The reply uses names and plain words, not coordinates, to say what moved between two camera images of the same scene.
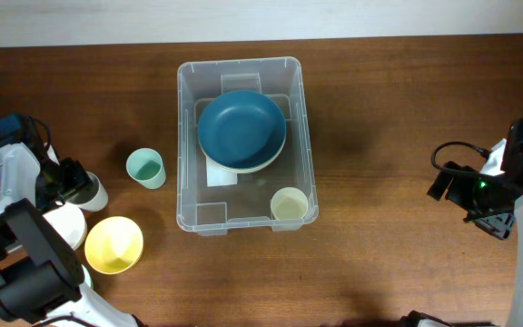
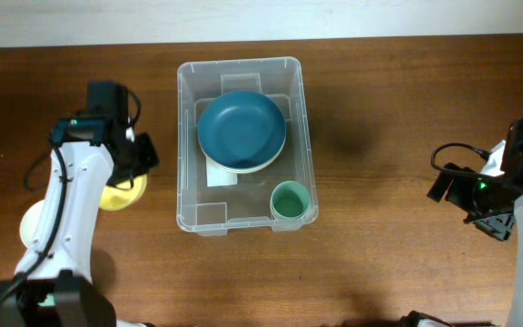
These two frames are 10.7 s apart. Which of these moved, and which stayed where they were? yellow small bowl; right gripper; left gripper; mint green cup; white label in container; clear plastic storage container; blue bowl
Moved: yellow small bowl; mint green cup; left gripper
Stayed: blue bowl; right gripper; clear plastic storage container; white label in container
